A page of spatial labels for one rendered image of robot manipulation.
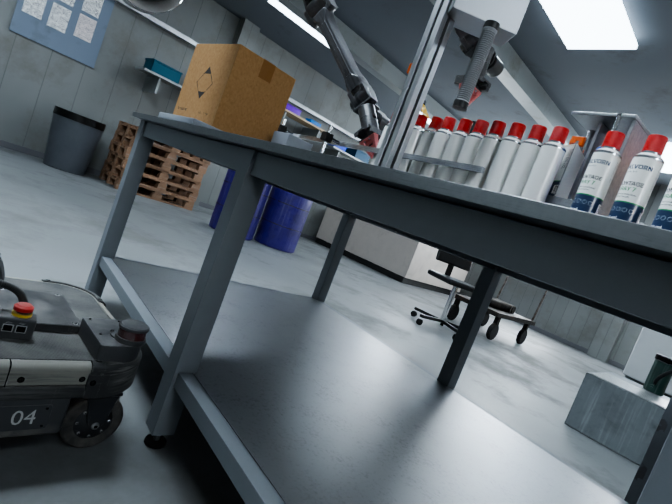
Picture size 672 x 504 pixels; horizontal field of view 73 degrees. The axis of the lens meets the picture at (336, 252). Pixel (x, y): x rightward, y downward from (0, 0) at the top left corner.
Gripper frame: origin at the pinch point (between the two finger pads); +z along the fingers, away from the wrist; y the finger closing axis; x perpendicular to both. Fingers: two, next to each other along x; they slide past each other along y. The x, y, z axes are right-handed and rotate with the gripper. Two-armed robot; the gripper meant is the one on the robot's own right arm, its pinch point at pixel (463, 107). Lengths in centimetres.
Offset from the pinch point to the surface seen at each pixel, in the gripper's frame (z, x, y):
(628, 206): 25, 24, -65
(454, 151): 19.5, 22.1, -20.5
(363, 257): 120, -507, 506
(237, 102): 23, 51, 45
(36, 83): 30, 39, 638
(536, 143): 14.7, 22.6, -41.4
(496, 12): -12.7, 29.4, -23.0
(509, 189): 26, 23, -40
